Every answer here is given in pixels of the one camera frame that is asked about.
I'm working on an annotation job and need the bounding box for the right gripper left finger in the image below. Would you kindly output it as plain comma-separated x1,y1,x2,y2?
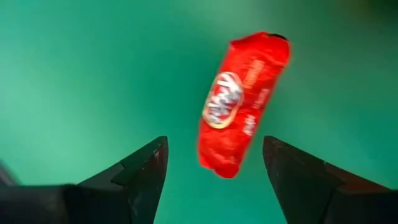
67,136,170,224

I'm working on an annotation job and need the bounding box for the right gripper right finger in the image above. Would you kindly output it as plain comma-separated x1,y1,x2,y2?
262,136,374,224

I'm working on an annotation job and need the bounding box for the red Kit Kat candy pack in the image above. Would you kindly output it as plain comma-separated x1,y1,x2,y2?
197,30,293,180

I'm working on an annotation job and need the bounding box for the green felt table mat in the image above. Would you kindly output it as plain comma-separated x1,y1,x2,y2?
0,0,398,224

